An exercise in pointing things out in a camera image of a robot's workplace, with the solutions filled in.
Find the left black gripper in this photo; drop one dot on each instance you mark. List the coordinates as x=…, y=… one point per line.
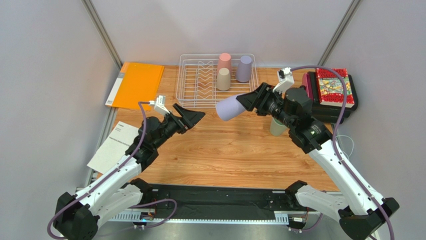
x=191, y=117

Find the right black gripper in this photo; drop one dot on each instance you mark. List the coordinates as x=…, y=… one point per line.
x=260, y=99

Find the purple cup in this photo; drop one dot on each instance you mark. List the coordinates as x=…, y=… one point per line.
x=243, y=72
x=229, y=108

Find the beige cup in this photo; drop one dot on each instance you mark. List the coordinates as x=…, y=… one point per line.
x=223, y=80

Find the green cup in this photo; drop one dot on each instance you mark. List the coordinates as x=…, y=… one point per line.
x=276, y=128

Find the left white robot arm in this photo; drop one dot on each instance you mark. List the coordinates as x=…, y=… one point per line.
x=79, y=216

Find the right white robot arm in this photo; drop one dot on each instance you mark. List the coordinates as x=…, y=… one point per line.
x=361, y=210

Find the pink cup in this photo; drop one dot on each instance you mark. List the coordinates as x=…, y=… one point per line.
x=224, y=61

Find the magenta plastic holder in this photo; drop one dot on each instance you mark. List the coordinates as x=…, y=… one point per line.
x=306, y=82

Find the orange folder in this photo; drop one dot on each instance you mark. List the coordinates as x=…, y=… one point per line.
x=136, y=82

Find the black tray stack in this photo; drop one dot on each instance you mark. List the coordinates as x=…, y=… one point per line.
x=326, y=113

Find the white instruction sheet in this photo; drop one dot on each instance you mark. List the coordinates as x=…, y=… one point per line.
x=113, y=148

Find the red book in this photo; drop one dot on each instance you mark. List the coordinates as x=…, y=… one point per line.
x=330, y=88

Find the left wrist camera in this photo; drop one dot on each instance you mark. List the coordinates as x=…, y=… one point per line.
x=159, y=105

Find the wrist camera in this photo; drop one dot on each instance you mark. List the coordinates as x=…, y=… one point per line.
x=285, y=80
x=159, y=105

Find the white wire dish rack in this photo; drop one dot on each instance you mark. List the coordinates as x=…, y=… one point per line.
x=197, y=79

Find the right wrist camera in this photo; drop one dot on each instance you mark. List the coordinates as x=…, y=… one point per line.
x=285, y=80

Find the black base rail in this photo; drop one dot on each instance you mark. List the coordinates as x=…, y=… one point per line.
x=210, y=204

